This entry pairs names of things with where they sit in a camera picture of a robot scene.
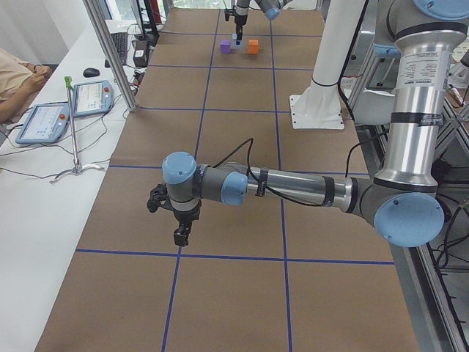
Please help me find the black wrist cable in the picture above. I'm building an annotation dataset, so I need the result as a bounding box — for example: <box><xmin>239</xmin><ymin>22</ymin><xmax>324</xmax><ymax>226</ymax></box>
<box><xmin>214</xmin><ymin>137</ymin><xmax>389</xmax><ymax>207</ymax></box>

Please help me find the near teach pendant tablet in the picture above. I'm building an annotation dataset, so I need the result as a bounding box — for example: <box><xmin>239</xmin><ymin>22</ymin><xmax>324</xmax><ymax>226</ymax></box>
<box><xmin>15</xmin><ymin>103</ymin><xmax>70</xmax><ymax>144</ymax></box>

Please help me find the grey aluminium frame post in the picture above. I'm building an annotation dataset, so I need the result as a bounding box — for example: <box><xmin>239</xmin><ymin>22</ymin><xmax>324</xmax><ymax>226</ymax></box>
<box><xmin>83</xmin><ymin>0</ymin><xmax>137</xmax><ymax>112</ymax></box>

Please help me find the teach pendant tablet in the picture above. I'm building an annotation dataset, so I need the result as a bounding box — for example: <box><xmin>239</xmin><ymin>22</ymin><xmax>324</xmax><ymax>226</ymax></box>
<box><xmin>73</xmin><ymin>80</ymin><xmax>114</xmax><ymax>117</ymax></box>
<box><xmin>15</xmin><ymin>103</ymin><xmax>70</xmax><ymax>144</ymax></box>

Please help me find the orange foam block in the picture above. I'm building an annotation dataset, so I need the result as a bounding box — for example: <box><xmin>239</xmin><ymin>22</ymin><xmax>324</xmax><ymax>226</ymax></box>
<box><xmin>248</xmin><ymin>39</ymin><xmax>259</xmax><ymax>55</ymax></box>

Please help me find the person in beige shirt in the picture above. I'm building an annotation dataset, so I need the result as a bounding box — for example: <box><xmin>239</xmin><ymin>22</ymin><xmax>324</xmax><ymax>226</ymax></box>
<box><xmin>1</xmin><ymin>48</ymin><xmax>52</xmax><ymax>124</ymax></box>

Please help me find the green handled grabber tool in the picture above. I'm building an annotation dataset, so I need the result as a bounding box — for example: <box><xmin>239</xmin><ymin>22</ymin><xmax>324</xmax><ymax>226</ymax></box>
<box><xmin>49</xmin><ymin>76</ymin><xmax>105</xmax><ymax>184</ymax></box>

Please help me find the far teach pendant tablet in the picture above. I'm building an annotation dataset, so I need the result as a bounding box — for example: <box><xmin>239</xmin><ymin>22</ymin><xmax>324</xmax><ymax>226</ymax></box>
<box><xmin>73</xmin><ymin>80</ymin><xmax>114</xmax><ymax>117</ymax></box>

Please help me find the white camera mast base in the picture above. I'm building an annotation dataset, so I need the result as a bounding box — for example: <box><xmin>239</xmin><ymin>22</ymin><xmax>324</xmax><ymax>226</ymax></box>
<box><xmin>289</xmin><ymin>0</ymin><xmax>366</xmax><ymax>130</ymax></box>

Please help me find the light blue foam block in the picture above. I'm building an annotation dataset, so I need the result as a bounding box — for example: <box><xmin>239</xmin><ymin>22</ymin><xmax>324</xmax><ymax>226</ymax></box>
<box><xmin>232</xmin><ymin>33</ymin><xmax>243</xmax><ymax>49</ymax></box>

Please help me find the black computer mouse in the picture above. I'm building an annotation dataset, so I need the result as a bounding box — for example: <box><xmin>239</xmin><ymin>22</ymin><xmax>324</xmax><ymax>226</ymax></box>
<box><xmin>83</xmin><ymin>67</ymin><xmax>100</xmax><ymax>78</ymax></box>

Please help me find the purple foam block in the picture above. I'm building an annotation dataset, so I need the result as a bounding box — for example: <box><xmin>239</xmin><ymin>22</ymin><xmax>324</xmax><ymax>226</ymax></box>
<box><xmin>220</xmin><ymin>40</ymin><xmax>232</xmax><ymax>54</ymax></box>

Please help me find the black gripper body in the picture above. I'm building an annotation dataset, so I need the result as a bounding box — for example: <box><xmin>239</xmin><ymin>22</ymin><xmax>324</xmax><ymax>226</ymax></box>
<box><xmin>224</xmin><ymin>5</ymin><xmax>248</xmax><ymax>26</ymax></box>
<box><xmin>147</xmin><ymin>184</ymin><xmax>202</xmax><ymax>230</ymax></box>

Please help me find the black keyboard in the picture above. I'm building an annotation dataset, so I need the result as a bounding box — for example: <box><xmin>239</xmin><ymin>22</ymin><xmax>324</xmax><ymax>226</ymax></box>
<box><xmin>111</xmin><ymin>32</ymin><xmax>128</xmax><ymax>65</ymax></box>

